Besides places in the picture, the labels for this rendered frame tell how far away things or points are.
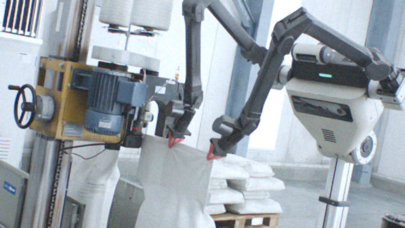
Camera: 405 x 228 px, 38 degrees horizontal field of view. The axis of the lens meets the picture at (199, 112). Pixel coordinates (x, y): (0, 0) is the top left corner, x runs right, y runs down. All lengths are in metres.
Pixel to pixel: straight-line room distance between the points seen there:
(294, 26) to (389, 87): 0.49
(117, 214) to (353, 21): 8.02
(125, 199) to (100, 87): 1.14
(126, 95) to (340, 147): 0.92
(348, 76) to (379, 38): 8.78
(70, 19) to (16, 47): 2.85
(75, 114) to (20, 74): 2.91
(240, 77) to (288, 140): 1.71
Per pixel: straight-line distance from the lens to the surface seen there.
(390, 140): 11.06
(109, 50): 2.25
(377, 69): 2.15
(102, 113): 2.27
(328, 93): 2.40
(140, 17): 2.37
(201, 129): 8.34
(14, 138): 5.38
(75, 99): 2.42
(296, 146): 9.97
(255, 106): 2.12
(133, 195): 3.23
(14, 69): 5.28
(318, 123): 2.52
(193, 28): 2.33
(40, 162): 2.50
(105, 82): 2.27
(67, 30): 2.44
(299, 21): 1.95
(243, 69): 8.57
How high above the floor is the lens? 1.35
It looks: 3 degrees down
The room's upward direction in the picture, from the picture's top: 10 degrees clockwise
